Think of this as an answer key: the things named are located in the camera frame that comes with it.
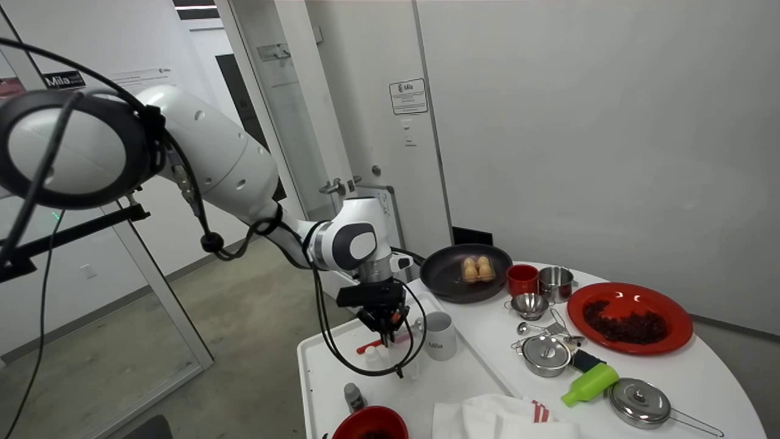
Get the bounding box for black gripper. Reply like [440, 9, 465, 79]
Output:
[335, 278, 406, 335]

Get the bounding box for white ceramic mug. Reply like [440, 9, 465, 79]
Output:
[423, 313, 455, 362]

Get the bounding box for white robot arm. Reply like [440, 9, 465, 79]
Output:
[0, 85, 406, 337]

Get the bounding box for white plastic tray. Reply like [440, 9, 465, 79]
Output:
[294, 291, 521, 439]

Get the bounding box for black frying pan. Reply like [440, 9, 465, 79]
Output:
[418, 245, 512, 306]

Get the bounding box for grey pepper shaker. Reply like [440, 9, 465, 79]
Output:
[344, 384, 365, 412]

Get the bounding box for two eggs in pan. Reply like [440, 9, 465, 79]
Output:
[460, 257, 494, 285]

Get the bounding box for red bowl with beans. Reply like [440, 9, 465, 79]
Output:
[332, 404, 409, 439]

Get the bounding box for small red cup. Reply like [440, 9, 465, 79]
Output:
[506, 265, 537, 295]

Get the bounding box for small steel bowl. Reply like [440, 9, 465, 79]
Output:
[509, 292, 549, 323]

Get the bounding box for white red striped towel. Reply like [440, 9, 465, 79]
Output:
[432, 396, 578, 439]

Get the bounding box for steel pot with lid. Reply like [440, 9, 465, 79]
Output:
[513, 335, 572, 379]

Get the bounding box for small steel pot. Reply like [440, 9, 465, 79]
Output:
[537, 265, 576, 303]

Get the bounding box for small steel measuring spoons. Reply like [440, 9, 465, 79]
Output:
[513, 323, 569, 339]

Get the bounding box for green bottle black cap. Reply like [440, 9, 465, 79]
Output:
[563, 351, 618, 408]

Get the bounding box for red plate with beans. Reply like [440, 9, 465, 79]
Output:
[565, 282, 693, 356]

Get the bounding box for white glass door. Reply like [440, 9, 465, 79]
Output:
[216, 0, 356, 236]

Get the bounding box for red handled utensil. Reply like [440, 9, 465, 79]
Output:
[356, 337, 409, 356]

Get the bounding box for wall sign plaque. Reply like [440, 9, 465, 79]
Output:
[387, 79, 429, 114]

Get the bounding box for black camera tripod stand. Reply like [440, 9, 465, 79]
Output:
[0, 206, 148, 282]

